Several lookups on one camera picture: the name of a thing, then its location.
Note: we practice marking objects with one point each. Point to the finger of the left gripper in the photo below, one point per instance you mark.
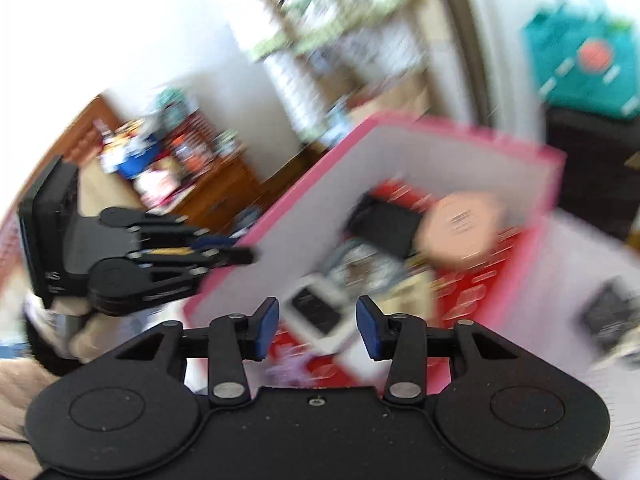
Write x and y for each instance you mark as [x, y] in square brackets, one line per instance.
[162, 230]
[152, 277]

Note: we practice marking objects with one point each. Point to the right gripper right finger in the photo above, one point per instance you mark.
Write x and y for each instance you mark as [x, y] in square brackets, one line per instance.
[401, 339]

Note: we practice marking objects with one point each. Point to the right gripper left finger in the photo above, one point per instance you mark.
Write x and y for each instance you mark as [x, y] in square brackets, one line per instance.
[233, 339]

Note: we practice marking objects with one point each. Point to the beige plastic holder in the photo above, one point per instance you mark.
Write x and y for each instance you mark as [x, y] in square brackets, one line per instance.
[413, 295]

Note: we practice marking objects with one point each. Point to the grey pocket router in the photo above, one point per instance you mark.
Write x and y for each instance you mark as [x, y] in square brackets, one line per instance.
[360, 268]

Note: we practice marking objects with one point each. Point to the white mobile wifi device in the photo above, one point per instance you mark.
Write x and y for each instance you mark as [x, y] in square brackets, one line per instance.
[318, 313]

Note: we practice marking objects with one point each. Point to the black rubber case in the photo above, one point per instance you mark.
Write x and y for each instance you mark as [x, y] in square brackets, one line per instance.
[384, 225]

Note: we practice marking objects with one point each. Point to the pink cardboard box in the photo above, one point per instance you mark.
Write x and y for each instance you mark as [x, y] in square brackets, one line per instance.
[410, 163]

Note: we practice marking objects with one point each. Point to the pink rounded square case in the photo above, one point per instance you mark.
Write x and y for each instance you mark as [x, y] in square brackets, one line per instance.
[460, 230]

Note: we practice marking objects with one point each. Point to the purple starfish hair clip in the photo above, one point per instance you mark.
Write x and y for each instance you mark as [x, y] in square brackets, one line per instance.
[291, 370]

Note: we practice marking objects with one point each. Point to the person's left hand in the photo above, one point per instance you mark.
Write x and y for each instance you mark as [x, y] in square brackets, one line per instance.
[80, 332]

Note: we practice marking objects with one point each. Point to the red glasses-print box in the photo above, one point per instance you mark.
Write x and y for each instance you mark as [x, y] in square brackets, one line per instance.
[458, 294]

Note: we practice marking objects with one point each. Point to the wooden dresser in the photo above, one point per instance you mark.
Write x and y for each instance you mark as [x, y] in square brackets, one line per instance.
[185, 177]

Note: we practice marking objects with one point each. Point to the brown paper bag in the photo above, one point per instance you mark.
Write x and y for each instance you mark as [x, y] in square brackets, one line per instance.
[407, 93]

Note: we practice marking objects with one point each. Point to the black suitcase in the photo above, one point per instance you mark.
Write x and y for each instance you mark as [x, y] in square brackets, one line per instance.
[600, 182]

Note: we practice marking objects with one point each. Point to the white fleece robe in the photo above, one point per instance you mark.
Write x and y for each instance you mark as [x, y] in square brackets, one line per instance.
[302, 26]

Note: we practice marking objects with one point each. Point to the teal felt handbag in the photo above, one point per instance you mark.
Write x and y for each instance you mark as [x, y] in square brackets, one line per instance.
[584, 60]

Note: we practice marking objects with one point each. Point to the black clothes rack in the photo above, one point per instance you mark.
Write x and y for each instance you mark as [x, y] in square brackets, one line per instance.
[464, 24]

